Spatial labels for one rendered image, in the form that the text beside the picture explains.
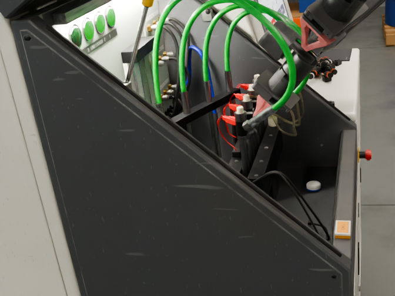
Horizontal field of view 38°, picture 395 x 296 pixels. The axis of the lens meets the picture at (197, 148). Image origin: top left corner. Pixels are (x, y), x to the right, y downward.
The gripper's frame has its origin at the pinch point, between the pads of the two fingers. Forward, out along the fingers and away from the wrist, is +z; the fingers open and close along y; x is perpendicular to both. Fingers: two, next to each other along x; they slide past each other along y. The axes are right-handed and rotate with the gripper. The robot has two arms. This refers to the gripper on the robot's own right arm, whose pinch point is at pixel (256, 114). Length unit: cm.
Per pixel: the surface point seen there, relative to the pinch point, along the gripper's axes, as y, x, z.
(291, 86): -2.1, 11.2, -18.0
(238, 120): 2.2, 2.1, 3.4
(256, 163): -8.0, -2.2, 12.5
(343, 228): -29.2, 17.2, -5.1
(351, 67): -11, -81, 13
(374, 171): -66, -186, 100
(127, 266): -2.0, 39.8, 22.8
